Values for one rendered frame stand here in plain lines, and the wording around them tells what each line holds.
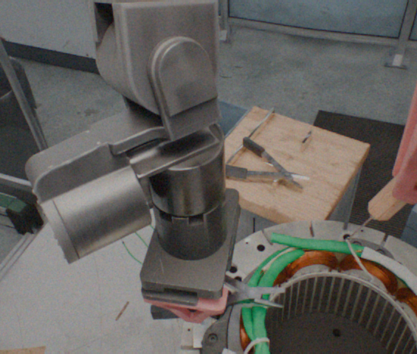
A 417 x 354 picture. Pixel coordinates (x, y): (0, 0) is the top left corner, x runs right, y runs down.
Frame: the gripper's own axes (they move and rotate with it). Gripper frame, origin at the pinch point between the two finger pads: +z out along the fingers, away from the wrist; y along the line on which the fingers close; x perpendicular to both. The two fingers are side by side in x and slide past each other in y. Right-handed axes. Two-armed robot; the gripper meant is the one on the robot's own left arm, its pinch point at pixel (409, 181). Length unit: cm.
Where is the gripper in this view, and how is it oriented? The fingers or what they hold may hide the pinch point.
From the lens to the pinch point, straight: 35.0
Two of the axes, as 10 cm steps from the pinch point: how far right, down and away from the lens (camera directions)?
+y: -2.7, 7.2, -6.4
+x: 9.2, 3.9, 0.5
